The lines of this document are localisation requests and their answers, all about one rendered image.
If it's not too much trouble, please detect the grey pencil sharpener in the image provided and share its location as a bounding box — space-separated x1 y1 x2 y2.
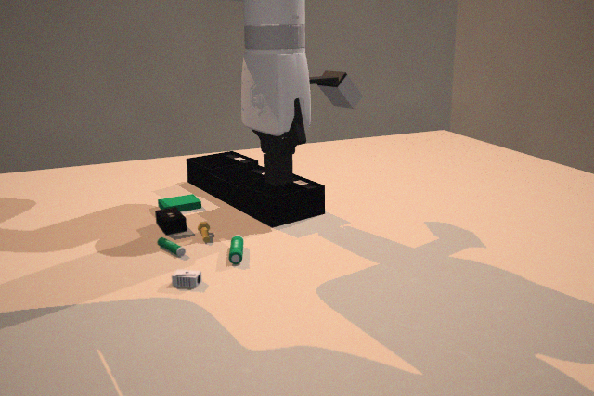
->
172 269 202 288

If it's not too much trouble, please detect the brass hex bolt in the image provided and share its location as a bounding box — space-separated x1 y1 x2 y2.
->
198 222 210 243

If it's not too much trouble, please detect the black rack of three bins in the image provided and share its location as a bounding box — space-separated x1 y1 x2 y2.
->
187 151 325 227

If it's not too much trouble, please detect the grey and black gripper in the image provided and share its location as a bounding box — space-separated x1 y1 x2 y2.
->
241 48 311 186

